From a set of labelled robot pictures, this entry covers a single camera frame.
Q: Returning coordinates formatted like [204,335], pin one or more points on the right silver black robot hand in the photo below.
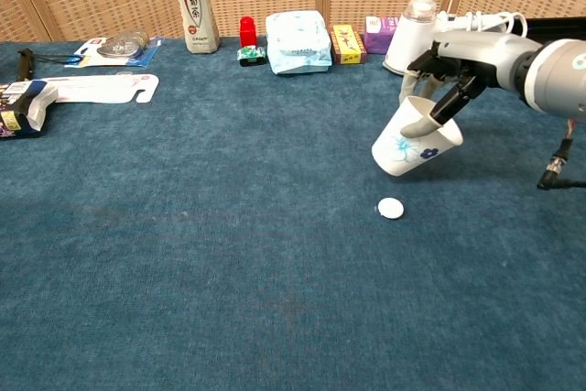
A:
[485,57]

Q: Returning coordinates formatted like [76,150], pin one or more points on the white floral paper cup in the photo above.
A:
[412,155]

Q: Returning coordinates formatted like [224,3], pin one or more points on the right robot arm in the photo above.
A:
[558,75]

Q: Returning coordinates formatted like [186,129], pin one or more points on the white round cap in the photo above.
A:
[391,208]

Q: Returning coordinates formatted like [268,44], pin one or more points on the black plastic tray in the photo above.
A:
[558,29]

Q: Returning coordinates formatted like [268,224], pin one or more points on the white travel iron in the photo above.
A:
[407,43]

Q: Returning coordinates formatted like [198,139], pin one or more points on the purple white carton box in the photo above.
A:
[377,38]

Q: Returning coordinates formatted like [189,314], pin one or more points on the yellow red carton box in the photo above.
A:
[348,43]

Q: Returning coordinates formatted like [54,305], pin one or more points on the light blue wet wipes pack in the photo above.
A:
[297,47]

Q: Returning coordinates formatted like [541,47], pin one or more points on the beige milk tea bottle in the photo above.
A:
[194,20]

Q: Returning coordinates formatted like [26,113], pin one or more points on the blue felt table cloth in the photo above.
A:
[229,226]

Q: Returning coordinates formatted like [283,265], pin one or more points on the blue white tape blister pack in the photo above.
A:
[119,48]

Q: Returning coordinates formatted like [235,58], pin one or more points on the white toothbrush card package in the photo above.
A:
[100,89]

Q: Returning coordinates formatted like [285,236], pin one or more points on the dark purple snack package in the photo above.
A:
[18,111]

